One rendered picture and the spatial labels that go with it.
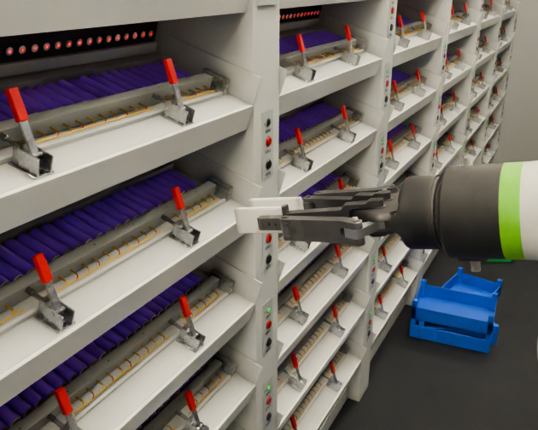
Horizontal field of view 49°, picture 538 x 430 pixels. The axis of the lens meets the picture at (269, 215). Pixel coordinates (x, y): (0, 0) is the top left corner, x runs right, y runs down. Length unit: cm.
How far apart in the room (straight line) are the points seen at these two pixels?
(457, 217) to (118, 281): 47
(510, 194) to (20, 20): 49
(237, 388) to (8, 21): 84
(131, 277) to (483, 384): 165
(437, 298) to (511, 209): 204
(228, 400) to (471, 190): 77
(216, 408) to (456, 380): 125
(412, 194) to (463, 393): 167
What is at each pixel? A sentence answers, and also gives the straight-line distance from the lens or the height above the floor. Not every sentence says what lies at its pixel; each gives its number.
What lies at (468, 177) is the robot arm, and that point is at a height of 115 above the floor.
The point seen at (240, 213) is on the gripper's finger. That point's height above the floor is 107.
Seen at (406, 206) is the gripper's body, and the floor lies 112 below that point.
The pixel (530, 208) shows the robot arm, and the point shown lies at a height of 114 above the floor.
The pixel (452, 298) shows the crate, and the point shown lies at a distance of 258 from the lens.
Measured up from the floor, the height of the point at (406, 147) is 75.
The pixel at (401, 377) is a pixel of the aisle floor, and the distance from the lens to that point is 224.
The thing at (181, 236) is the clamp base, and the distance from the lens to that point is 93.
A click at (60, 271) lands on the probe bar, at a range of 81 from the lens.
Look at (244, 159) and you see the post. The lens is 105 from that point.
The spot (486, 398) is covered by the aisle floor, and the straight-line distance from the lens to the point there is 223.
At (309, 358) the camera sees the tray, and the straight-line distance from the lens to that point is 165.
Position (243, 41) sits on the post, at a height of 123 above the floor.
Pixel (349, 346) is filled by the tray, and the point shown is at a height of 21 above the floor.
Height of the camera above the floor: 132
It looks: 22 degrees down
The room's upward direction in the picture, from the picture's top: straight up
